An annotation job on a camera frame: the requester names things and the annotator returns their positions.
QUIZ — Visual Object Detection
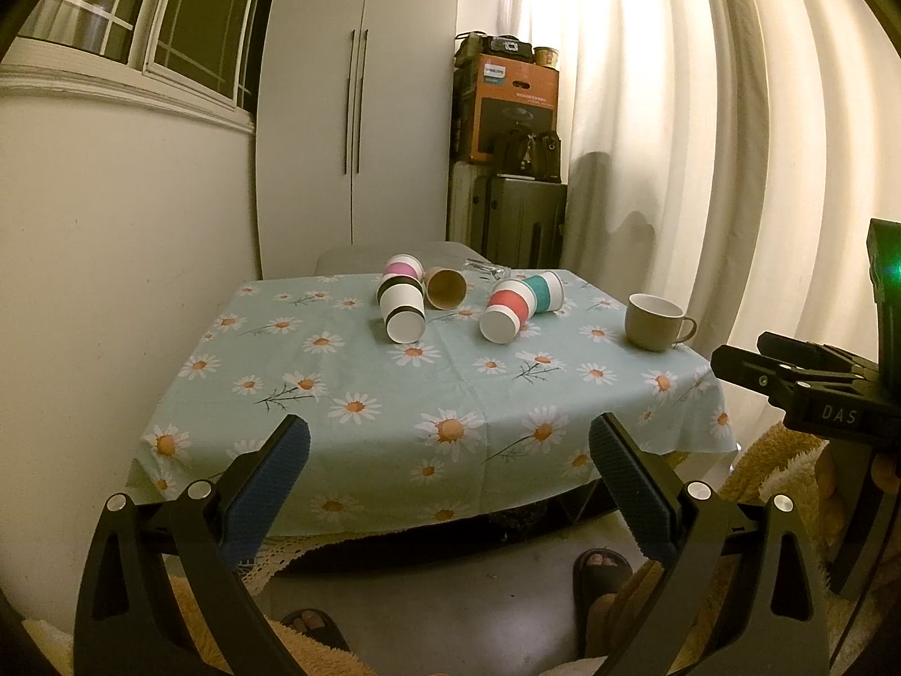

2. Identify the red band paper cup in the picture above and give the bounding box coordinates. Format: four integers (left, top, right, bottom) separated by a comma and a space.
480, 279, 536, 345

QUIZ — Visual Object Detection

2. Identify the teal band paper cup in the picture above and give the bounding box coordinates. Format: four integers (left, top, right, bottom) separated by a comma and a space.
522, 272, 565, 314

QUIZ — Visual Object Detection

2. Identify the brown paper cup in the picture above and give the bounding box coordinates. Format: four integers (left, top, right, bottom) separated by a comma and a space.
423, 267, 467, 310

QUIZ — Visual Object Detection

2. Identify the black band paper cup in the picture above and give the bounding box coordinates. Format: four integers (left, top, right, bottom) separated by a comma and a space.
377, 275, 426, 345

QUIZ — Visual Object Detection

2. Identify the pink band paper cup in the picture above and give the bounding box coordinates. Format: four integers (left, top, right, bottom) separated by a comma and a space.
383, 253, 425, 281

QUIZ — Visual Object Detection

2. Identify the beige ceramic mug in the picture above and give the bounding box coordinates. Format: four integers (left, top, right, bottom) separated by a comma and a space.
625, 293, 698, 353

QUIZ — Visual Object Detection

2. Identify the right foot in sandal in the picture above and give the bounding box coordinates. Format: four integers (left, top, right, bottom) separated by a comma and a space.
573, 548, 632, 656

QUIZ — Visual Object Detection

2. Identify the foot in sandal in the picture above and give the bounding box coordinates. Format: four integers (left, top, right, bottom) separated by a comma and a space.
281, 609, 350, 652
573, 548, 632, 656

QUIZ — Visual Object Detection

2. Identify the white lace cloth edge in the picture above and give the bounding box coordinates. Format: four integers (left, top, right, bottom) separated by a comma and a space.
238, 534, 365, 597

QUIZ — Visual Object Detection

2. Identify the left foot in sandal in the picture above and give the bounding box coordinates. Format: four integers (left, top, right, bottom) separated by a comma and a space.
281, 609, 350, 652

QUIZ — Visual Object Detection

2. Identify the cream curtain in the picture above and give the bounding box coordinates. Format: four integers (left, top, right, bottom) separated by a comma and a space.
499, 0, 899, 357

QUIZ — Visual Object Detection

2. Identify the grey suitcase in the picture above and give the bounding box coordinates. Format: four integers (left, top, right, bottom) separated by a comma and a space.
448, 162, 568, 269

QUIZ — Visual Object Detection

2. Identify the daisy print blue tablecloth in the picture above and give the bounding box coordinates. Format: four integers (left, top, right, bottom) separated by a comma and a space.
127, 275, 734, 537

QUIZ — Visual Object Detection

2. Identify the black handbag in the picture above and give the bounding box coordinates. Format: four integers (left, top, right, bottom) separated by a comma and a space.
492, 128, 562, 183

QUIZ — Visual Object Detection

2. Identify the small tin on box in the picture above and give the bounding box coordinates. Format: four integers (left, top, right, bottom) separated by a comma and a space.
533, 46, 559, 70

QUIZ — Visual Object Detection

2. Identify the orange cardboard appliance box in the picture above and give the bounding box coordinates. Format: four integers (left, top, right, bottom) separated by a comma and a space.
450, 54, 559, 163

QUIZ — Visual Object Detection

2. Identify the grey chair backrest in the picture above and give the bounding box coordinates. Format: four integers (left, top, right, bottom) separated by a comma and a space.
315, 241, 484, 275

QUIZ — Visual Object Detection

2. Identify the black bag on box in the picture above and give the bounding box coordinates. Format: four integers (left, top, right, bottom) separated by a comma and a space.
453, 30, 534, 67

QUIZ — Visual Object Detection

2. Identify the white double door wardrobe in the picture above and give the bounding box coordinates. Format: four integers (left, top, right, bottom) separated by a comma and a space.
255, 0, 457, 279

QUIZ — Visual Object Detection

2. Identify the window with white frame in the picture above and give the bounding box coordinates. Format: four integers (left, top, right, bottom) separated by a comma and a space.
2, 0, 272, 133

